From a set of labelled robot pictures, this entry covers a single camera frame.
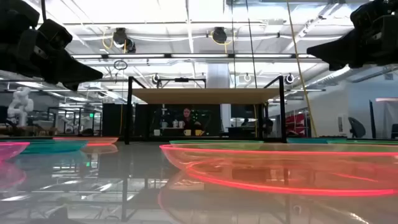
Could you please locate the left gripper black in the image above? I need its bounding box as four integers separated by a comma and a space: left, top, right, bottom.
0, 29, 103, 91

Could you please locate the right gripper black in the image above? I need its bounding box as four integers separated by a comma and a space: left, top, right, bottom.
306, 14, 398, 72

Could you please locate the translucent orange plastic plate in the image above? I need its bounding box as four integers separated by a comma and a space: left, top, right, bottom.
159, 143, 398, 197
52, 136, 119, 147

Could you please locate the translucent green plastic plate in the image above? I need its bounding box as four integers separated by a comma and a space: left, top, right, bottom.
286, 137, 398, 145
21, 139, 90, 155

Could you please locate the green plastic cup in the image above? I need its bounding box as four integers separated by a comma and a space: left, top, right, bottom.
169, 139, 265, 146

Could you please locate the wooden shelf with black legs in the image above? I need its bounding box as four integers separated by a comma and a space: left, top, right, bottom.
124, 75, 287, 146

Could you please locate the black office chair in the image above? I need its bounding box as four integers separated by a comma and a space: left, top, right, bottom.
347, 116, 367, 139

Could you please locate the red cabinet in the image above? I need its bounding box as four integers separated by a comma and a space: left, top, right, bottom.
285, 113, 307, 138

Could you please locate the translucent pink plastic plate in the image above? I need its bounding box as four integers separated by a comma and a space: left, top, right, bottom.
0, 141, 31, 162

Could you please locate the person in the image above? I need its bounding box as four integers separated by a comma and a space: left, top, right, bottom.
180, 108, 203, 131

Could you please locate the yellow hanging cable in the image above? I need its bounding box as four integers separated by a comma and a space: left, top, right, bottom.
285, 0, 318, 138

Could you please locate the black metal station frame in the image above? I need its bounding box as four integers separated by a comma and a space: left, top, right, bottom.
47, 106, 103, 137

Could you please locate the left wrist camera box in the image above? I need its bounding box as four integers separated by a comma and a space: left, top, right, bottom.
37, 19, 74, 51

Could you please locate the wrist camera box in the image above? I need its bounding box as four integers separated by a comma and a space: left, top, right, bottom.
350, 0, 398, 30
37, 19, 74, 51

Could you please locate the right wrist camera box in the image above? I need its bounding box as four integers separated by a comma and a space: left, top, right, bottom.
350, 0, 398, 30

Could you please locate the black partition wall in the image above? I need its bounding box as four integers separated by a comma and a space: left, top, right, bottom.
101, 103, 222, 138

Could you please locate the black ceiling cable reel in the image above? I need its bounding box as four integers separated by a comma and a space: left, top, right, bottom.
211, 26, 228, 44
111, 27, 137, 54

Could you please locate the black hanging cable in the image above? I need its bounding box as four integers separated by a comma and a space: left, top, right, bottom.
245, 0, 258, 90

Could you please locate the black overhead camera frame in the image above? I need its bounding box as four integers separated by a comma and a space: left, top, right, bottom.
156, 77, 207, 90

